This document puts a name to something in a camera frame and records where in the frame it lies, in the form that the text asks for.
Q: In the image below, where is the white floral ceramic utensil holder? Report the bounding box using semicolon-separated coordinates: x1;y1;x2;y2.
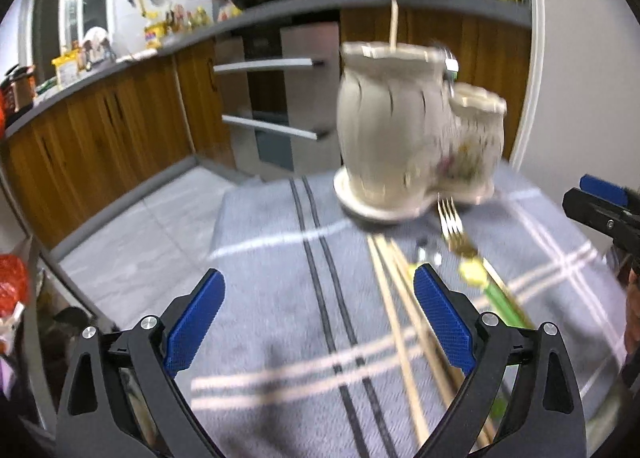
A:
332;40;508;226

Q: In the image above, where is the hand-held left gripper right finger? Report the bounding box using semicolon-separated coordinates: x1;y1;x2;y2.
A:
413;264;588;458

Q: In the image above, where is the row of condiment bottles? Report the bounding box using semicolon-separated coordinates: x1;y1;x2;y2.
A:
165;8;211;33

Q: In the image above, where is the long wooden kitchen cabinet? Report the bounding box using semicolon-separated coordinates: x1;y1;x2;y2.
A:
2;40;236;251

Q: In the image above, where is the white crumpled bag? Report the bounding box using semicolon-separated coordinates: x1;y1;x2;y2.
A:
82;28;116;61

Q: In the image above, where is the white panel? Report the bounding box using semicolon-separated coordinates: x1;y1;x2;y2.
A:
500;0;548;169

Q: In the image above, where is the red plastic bag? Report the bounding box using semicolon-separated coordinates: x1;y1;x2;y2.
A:
0;253;31;319

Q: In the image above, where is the yellow food packet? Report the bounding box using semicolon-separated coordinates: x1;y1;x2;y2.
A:
52;50;81;86

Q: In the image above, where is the yellow labelled package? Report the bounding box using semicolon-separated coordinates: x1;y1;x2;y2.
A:
145;22;168;48

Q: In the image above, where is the yellow tulip green-handled utensil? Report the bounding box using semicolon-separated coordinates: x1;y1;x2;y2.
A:
459;258;532;333

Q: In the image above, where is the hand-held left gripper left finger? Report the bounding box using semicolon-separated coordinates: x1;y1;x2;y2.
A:
56;268;226;458

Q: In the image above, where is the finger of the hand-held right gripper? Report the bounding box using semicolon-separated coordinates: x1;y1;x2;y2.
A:
562;189;640;269
579;175;640;211

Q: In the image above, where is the person's right hand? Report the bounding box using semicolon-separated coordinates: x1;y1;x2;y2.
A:
621;250;640;379

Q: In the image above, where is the gold fork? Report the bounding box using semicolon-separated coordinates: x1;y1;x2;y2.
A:
436;197;538;333

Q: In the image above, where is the grey plaid tablecloth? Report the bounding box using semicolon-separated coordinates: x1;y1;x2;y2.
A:
192;165;631;458

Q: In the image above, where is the steel built-in oven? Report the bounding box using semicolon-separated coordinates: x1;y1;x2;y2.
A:
212;22;343;173

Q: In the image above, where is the grey kitchen countertop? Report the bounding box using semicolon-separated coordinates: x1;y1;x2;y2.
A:
0;0;533;139

